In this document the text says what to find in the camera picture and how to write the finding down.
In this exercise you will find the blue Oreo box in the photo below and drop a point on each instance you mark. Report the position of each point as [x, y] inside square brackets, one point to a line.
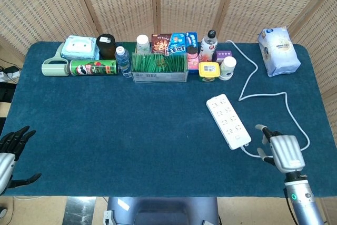
[177, 47]

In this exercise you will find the white drink bottle black cap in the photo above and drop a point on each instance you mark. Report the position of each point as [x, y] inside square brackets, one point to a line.
[209, 48]

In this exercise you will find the plain white paper cups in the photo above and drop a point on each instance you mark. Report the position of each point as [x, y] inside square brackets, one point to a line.
[143, 44]

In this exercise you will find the small purple box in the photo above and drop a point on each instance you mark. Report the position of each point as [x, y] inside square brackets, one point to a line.
[223, 53]

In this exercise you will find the shiny metal floor plate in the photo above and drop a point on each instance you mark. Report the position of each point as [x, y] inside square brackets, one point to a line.
[79, 210]

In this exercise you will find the clear water bottle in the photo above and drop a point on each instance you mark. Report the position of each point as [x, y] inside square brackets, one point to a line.
[123, 63]

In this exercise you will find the light blue wet wipes pack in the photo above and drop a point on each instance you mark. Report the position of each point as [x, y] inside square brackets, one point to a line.
[79, 47]

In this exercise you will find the green Pringles can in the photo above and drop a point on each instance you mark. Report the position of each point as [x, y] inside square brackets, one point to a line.
[92, 67]

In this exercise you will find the pink and blue box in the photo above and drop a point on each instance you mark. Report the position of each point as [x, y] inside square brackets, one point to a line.
[193, 61]

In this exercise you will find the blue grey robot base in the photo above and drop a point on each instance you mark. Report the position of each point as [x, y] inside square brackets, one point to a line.
[163, 211]

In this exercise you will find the tall blue white box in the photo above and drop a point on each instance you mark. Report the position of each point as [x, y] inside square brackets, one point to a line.
[191, 40]

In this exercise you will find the brown chocolate cookie box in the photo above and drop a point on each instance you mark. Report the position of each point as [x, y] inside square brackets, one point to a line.
[159, 44]

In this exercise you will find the black jar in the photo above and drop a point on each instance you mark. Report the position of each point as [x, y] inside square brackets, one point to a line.
[105, 47]

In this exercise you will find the blue table cloth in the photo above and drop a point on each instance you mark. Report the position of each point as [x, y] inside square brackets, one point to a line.
[131, 130]

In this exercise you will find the woven wooden folding screen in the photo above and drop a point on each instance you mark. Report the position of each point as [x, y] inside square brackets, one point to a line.
[126, 3]

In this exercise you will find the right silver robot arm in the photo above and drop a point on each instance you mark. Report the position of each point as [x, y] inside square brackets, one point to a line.
[302, 201]

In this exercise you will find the green container yellow lid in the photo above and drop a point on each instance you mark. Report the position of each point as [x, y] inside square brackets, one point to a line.
[208, 70]

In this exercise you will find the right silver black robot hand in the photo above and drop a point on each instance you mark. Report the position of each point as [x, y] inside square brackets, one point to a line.
[285, 151]

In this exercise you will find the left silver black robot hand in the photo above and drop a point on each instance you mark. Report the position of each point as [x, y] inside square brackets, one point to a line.
[11, 143]

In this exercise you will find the light green lint roller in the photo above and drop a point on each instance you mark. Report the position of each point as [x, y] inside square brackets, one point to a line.
[54, 69]

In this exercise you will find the white blue snack bag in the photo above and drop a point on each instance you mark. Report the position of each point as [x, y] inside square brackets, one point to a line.
[279, 51]

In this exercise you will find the clear box of green packets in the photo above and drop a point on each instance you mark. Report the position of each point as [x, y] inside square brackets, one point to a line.
[159, 65]

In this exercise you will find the white power strip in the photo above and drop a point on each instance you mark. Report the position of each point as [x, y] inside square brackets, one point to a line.
[228, 121]

